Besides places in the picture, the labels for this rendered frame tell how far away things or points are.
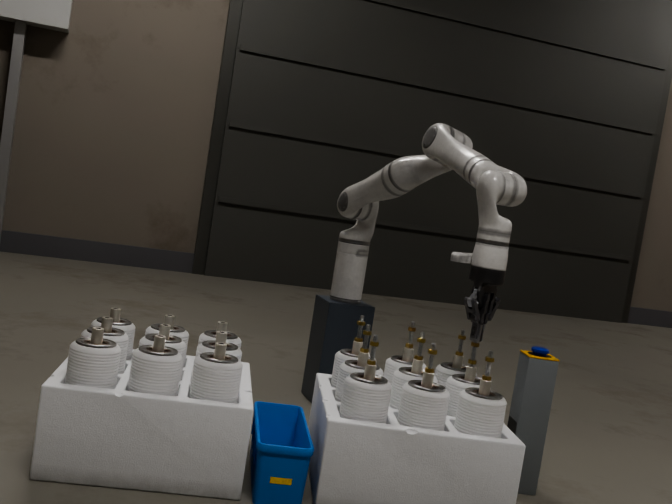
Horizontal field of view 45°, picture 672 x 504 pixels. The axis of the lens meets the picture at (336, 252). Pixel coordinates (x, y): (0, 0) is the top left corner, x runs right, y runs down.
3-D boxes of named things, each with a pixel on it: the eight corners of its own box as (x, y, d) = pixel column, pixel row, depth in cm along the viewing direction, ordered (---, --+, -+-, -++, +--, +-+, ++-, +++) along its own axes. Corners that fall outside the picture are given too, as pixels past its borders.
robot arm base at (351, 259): (325, 296, 239) (334, 239, 238) (354, 299, 242) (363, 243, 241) (335, 301, 231) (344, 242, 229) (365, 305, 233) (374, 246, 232)
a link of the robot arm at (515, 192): (536, 182, 170) (506, 161, 182) (500, 176, 167) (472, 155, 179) (525, 213, 172) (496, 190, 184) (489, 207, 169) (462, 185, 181)
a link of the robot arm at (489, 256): (467, 262, 181) (472, 234, 181) (513, 271, 175) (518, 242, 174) (447, 261, 174) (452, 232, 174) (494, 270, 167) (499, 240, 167)
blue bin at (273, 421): (246, 452, 182) (254, 400, 181) (294, 457, 184) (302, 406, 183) (248, 505, 153) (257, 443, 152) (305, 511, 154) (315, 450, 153)
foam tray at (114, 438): (70, 417, 187) (80, 341, 186) (238, 436, 193) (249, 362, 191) (28, 480, 149) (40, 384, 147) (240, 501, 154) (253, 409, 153)
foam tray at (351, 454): (305, 445, 193) (316, 372, 192) (463, 465, 197) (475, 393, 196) (313, 511, 154) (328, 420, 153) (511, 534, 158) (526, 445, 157)
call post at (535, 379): (497, 480, 189) (519, 350, 187) (526, 484, 190) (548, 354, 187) (505, 492, 182) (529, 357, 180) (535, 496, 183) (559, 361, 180)
